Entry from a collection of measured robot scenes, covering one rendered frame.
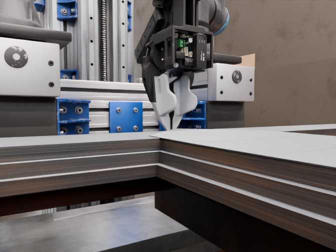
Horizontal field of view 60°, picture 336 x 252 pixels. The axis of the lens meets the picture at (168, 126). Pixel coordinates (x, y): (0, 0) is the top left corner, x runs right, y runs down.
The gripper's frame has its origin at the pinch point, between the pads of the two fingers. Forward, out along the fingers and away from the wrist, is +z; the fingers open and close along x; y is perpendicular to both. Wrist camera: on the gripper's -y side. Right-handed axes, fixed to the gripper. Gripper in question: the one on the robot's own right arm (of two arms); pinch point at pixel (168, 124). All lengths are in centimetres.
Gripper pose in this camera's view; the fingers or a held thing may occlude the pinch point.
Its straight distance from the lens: 47.9
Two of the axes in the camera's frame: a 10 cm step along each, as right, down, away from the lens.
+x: 8.6, -0.3, 5.1
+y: 5.1, 0.5, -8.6
